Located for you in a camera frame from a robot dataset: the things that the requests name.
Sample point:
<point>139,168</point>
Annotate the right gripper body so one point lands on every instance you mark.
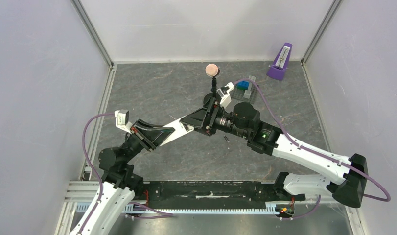
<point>210,117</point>

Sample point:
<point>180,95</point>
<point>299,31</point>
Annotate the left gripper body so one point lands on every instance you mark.
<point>142,139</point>

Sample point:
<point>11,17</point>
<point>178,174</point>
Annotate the white remote control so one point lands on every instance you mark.
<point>180,129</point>

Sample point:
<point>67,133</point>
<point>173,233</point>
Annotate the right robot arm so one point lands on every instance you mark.
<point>338,176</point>

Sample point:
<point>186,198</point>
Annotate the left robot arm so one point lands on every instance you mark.
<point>118,185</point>

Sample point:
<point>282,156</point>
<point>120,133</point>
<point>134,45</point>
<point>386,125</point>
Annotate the grey building block baseplate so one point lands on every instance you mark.
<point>238,94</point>

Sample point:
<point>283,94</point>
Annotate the grey building block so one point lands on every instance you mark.
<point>248,91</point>

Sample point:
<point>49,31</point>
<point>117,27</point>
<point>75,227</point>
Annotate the blue building block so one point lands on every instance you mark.
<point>243,85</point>

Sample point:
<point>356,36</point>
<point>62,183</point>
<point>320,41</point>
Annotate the microphone on black stand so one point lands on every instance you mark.
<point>213,71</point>

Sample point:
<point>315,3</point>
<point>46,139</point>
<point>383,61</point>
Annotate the purple metronome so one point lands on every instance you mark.
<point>279,65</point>

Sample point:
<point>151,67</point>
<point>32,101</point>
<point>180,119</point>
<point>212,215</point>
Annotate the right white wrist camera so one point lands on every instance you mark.
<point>224,93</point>

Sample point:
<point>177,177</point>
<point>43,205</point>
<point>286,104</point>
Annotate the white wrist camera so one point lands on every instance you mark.
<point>122,120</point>
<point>224,93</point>

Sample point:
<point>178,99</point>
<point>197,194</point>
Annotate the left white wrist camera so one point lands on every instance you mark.
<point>122,120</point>

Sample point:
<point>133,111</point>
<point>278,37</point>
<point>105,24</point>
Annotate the white slotted cable duct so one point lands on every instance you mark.
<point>268,209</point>

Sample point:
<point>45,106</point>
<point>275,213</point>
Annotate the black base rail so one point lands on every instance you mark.
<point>205,195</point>

